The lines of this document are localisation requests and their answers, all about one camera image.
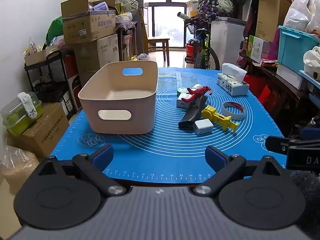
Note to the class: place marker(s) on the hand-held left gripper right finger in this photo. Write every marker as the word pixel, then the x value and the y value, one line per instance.
pixel 213 155

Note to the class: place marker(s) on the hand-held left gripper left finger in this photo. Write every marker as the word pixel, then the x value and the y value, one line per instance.
pixel 103 155

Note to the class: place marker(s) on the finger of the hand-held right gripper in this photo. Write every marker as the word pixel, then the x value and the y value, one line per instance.
pixel 312 133
pixel 276 143

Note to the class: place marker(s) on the beige plastic storage bin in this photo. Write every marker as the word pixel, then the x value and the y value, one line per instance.
pixel 120 120

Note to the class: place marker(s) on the black plastic device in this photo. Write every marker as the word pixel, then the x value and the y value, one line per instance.
pixel 190 117

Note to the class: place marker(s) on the person's right forearm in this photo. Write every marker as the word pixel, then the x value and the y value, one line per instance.
pixel 306 200

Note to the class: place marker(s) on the white power adapter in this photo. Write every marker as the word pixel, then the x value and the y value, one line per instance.
pixel 203 127
pixel 182 102

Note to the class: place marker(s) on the yellow plastic toy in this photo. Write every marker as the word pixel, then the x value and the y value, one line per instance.
pixel 210 112

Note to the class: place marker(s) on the white tape roll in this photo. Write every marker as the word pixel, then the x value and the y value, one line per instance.
pixel 233 117

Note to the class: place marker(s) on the blue silicone baking mat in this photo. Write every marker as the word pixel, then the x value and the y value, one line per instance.
pixel 162 150

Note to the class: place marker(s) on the dark wooden side table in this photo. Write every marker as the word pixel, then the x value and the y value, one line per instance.
pixel 280 80

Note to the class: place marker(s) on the red box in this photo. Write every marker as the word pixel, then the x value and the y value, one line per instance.
pixel 256 83

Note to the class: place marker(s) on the red toy figure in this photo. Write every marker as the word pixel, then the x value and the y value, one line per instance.
pixel 197 93

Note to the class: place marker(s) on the printed brown cardboard box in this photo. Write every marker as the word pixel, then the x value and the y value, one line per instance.
pixel 42 135

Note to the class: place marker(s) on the white pill bottle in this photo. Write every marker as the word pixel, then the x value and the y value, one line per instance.
pixel 196 86

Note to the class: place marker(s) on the white patterned tissue box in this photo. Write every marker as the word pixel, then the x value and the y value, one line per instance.
pixel 232 85

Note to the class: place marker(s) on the white crumpled cloth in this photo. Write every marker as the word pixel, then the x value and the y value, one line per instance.
pixel 312 60

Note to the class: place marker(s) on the clear bag of grain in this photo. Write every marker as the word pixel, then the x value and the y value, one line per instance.
pixel 17 170

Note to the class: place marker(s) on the blue plastic storage crate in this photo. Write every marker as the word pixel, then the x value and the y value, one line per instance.
pixel 292 47

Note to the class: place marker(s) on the white patterned cloth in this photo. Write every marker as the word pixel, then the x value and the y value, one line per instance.
pixel 28 105

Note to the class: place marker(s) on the clear lidded green container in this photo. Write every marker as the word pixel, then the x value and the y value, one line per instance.
pixel 20 120

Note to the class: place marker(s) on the black metal cart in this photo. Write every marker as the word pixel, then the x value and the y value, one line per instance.
pixel 46 80

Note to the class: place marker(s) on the green white carton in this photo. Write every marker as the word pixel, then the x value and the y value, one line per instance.
pixel 257 48

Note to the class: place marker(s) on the yellow bag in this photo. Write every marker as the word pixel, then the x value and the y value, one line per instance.
pixel 134 58

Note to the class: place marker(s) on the white-faced cardboard box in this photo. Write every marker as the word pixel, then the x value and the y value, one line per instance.
pixel 100 52

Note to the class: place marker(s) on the red bucket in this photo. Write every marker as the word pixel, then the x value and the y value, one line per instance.
pixel 190 52

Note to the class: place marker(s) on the small white plastic bag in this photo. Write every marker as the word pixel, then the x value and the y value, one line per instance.
pixel 143 56

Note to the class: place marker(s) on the green black bicycle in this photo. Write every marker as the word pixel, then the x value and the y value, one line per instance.
pixel 203 47

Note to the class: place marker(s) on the white chest freezer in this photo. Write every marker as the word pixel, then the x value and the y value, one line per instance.
pixel 227 40

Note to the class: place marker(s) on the small cardboard box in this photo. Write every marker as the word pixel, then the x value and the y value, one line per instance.
pixel 41 55

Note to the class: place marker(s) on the tall brown cardboard box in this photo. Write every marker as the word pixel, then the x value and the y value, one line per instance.
pixel 271 17

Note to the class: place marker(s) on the wooden chair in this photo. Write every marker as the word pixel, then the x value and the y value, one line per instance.
pixel 156 42

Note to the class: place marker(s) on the open brown cardboard box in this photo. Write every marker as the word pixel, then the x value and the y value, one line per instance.
pixel 85 25

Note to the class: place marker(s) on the green bag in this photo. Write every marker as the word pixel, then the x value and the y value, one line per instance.
pixel 55 28

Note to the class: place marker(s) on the balcony window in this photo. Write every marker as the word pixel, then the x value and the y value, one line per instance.
pixel 172 15

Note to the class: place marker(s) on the floral cloth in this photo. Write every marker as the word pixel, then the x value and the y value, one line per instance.
pixel 207 5

